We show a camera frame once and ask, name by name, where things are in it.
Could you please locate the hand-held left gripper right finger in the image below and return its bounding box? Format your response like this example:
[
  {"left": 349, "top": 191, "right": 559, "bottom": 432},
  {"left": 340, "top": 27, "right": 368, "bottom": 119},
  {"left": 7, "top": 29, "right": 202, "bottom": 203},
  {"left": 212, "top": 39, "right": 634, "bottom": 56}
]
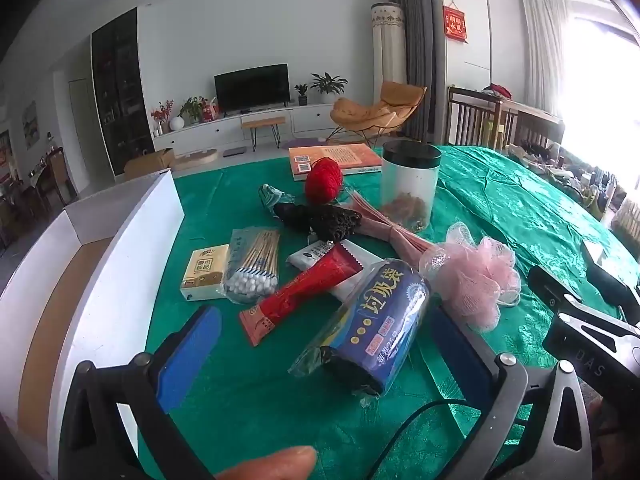
[{"left": 429, "top": 306, "right": 593, "bottom": 480}]

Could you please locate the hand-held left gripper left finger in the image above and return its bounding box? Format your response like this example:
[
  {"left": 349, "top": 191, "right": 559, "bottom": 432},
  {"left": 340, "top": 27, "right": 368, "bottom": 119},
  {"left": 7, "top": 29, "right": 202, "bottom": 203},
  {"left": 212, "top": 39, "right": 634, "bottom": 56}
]
[{"left": 59, "top": 305, "right": 223, "bottom": 480}]

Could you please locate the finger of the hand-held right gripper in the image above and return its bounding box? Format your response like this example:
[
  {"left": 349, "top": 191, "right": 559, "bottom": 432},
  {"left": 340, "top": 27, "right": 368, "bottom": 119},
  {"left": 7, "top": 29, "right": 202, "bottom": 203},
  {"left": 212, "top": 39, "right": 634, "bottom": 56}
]
[
  {"left": 528, "top": 265, "right": 583, "bottom": 313},
  {"left": 587, "top": 255, "right": 640, "bottom": 326}
]

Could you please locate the pink mesh bath pouf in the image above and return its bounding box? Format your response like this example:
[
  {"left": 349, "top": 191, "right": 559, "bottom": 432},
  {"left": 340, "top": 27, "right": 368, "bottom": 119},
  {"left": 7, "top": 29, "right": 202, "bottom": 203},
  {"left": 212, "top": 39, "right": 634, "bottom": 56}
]
[{"left": 419, "top": 221, "right": 522, "bottom": 332}]

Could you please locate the blue garbage bag roll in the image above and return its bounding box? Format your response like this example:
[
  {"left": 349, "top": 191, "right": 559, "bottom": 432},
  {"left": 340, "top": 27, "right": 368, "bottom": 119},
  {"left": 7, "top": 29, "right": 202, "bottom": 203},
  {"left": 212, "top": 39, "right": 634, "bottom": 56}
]
[{"left": 287, "top": 258, "right": 432, "bottom": 401}]

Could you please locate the person's right hand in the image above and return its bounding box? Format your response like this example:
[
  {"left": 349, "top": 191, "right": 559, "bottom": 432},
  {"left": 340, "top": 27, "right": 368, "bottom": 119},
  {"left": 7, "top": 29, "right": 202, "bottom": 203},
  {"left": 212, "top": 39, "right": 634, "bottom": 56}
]
[{"left": 590, "top": 392, "right": 640, "bottom": 443}]

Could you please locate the person's left hand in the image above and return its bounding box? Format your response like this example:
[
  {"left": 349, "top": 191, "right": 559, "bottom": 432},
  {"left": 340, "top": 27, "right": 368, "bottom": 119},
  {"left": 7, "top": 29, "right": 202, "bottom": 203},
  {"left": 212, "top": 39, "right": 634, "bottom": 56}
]
[{"left": 215, "top": 446, "right": 319, "bottom": 480}]

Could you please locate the small white box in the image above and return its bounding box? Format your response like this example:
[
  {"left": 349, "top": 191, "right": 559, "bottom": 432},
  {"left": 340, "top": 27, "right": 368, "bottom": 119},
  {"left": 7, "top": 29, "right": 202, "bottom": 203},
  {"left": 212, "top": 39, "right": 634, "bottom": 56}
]
[{"left": 582, "top": 240, "right": 608, "bottom": 267}]

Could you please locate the green patterned tablecloth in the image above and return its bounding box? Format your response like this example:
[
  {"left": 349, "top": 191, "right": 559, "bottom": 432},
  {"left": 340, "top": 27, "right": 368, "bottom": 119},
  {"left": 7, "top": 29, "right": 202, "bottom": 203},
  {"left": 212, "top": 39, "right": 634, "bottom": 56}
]
[{"left": 137, "top": 145, "right": 640, "bottom": 480}]

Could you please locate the yellow tissue pack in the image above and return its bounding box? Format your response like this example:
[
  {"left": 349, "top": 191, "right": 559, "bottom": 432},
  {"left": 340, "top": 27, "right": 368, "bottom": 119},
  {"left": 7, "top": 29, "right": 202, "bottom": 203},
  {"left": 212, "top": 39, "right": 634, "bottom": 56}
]
[{"left": 181, "top": 244, "right": 231, "bottom": 302}]

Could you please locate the cotton swab pack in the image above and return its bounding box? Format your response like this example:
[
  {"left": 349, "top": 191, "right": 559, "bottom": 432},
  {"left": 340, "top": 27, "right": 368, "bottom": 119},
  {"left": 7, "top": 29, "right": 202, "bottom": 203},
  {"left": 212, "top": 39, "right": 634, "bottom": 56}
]
[{"left": 220, "top": 228, "right": 281, "bottom": 305}]

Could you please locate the pile of assorted clutter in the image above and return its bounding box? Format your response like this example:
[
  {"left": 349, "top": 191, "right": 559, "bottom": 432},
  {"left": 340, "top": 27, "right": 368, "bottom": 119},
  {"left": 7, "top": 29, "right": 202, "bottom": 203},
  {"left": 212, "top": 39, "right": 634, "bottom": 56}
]
[{"left": 505, "top": 140, "right": 640, "bottom": 256}]

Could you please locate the red snack packet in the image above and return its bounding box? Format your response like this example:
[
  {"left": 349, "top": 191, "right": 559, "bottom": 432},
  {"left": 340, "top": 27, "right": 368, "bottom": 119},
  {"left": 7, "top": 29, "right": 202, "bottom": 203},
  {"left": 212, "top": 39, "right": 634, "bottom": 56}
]
[{"left": 239, "top": 241, "right": 362, "bottom": 347}]

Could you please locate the pink stick bundle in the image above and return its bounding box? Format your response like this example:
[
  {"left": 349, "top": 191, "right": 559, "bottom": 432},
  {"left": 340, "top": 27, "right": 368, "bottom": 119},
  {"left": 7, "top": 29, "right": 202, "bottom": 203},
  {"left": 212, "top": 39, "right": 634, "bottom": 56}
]
[{"left": 345, "top": 191, "right": 446, "bottom": 271}]

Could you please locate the white wet wipes pack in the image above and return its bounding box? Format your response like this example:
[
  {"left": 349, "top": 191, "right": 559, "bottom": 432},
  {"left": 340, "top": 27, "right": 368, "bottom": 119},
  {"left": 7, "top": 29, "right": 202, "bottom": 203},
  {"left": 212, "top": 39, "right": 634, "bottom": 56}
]
[{"left": 286, "top": 238, "right": 383, "bottom": 306}]

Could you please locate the clear jar with black lid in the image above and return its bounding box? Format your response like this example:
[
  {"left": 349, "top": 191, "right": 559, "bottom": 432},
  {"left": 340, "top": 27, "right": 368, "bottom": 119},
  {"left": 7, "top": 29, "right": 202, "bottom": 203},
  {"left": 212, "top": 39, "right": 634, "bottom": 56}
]
[{"left": 380, "top": 141, "right": 443, "bottom": 233}]

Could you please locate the dark textured cloth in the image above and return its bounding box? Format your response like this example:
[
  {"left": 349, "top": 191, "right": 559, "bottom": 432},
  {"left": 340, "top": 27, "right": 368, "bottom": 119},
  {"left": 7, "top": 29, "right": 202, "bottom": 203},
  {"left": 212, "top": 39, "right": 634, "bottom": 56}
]
[{"left": 272, "top": 202, "right": 363, "bottom": 236}]

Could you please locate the wooden slatted chair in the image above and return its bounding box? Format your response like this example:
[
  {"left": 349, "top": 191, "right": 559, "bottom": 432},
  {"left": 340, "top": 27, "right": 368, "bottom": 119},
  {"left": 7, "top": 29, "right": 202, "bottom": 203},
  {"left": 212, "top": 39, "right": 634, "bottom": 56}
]
[{"left": 447, "top": 86, "right": 503, "bottom": 150}]

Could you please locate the beige floor cushion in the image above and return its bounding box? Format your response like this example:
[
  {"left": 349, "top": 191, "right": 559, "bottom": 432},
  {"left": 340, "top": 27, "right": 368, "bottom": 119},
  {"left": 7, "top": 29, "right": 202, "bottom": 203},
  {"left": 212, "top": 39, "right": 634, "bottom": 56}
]
[{"left": 172, "top": 148, "right": 219, "bottom": 171}]

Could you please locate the cardboard box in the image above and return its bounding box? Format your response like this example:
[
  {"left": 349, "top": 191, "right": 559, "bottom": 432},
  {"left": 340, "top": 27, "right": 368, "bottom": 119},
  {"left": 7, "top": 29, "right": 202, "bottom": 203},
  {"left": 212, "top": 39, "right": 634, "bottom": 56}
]
[{"left": 123, "top": 147, "right": 176, "bottom": 181}]

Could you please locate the red yarn ball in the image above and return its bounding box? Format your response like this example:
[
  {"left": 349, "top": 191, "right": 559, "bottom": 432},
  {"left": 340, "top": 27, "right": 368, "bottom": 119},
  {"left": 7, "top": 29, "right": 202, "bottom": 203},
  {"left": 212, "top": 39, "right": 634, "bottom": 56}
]
[{"left": 305, "top": 156, "right": 346, "bottom": 206}]

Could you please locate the orange book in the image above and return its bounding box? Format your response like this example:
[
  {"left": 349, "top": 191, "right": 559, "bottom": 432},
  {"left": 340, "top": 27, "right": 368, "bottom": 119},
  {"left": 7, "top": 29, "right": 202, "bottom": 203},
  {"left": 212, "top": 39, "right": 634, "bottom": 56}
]
[{"left": 288, "top": 143, "right": 385, "bottom": 182}]

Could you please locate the white television cabinet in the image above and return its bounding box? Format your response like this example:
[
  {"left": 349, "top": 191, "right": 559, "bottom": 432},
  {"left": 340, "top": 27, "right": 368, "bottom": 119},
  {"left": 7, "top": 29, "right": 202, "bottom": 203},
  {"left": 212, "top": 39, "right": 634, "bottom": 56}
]
[{"left": 151, "top": 101, "right": 351, "bottom": 153}]

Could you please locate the brown wooden chair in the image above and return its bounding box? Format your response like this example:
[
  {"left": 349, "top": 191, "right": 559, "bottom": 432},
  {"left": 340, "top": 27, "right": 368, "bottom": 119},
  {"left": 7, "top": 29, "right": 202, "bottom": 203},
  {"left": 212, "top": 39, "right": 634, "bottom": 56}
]
[{"left": 47, "top": 147, "right": 78, "bottom": 206}]

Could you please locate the white sheer curtain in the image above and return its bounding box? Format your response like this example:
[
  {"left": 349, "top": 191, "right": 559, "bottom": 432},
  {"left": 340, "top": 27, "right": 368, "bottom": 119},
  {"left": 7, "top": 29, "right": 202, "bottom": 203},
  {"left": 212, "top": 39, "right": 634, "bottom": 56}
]
[{"left": 521, "top": 0, "right": 571, "bottom": 121}]

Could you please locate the wooden bench with metal legs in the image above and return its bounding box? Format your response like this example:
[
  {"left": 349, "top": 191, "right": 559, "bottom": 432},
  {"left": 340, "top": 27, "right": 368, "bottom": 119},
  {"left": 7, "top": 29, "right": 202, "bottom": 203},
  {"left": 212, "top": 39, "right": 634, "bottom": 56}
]
[{"left": 241, "top": 116, "right": 287, "bottom": 152}]

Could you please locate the orange lounge chair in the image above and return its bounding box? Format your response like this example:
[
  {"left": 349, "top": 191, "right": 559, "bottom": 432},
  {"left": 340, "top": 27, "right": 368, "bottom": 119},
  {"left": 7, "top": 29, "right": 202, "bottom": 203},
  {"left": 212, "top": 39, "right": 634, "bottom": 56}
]
[{"left": 330, "top": 81, "right": 428, "bottom": 146}]

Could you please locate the red flower arrangement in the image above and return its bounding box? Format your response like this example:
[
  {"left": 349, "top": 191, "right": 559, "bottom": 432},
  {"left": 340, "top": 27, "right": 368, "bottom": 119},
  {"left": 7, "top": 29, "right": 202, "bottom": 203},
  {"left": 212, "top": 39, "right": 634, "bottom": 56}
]
[{"left": 151, "top": 100, "right": 175, "bottom": 135}]

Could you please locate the bushy green potted plant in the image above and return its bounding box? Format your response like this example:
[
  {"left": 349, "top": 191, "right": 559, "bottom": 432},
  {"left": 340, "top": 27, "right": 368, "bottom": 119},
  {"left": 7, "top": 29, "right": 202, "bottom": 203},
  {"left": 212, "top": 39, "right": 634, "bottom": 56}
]
[{"left": 179, "top": 96, "right": 208, "bottom": 126}]

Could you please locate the white door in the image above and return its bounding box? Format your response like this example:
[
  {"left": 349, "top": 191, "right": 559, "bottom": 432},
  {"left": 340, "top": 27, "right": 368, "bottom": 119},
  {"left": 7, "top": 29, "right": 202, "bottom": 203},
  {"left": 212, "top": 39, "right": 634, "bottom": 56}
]
[{"left": 67, "top": 77, "right": 103, "bottom": 181}]

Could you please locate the dark glass display cabinet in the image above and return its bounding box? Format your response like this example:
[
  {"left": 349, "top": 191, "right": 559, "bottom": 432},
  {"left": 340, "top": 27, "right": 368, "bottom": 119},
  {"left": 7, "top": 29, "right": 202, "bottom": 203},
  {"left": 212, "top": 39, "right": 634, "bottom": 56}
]
[{"left": 91, "top": 7, "right": 155, "bottom": 177}]

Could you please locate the black television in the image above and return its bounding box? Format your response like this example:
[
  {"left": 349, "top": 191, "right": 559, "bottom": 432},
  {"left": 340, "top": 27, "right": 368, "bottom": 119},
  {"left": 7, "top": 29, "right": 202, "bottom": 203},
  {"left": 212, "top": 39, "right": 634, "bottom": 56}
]
[{"left": 214, "top": 63, "right": 291, "bottom": 113}]

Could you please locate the grey curtain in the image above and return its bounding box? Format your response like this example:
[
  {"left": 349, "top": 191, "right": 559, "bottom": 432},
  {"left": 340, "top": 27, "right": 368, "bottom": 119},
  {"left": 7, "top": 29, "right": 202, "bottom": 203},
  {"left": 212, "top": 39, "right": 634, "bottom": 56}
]
[{"left": 387, "top": 0, "right": 448, "bottom": 143}]

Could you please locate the white standing air conditioner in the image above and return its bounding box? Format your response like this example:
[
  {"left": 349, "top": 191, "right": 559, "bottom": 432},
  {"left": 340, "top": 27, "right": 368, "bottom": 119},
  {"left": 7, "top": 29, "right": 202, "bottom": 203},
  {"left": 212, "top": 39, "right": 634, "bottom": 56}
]
[{"left": 370, "top": 2, "right": 408, "bottom": 111}]

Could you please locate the large green potted plant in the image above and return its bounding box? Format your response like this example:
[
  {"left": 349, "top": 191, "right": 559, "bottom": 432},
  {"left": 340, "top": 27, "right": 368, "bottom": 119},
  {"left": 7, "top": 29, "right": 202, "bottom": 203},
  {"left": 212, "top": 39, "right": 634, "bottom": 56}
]
[{"left": 310, "top": 72, "right": 349, "bottom": 105}]

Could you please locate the black cable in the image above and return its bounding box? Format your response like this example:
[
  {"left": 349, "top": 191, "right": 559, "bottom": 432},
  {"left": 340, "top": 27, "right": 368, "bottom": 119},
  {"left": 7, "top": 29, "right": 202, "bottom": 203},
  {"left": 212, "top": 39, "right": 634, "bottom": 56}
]
[{"left": 382, "top": 400, "right": 483, "bottom": 480}]

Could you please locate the framed wall picture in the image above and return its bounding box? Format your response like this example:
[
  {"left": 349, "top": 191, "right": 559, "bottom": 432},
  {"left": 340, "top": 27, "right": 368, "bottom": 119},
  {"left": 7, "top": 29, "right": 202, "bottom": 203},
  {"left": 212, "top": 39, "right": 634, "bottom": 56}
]
[{"left": 22, "top": 101, "right": 40, "bottom": 148}]

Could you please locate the red wall hanging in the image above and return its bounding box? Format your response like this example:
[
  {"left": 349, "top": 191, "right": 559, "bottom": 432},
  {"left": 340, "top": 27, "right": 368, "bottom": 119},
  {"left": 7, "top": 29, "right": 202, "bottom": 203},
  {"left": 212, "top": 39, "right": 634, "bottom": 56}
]
[{"left": 442, "top": 1, "right": 469, "bottom": 44}]

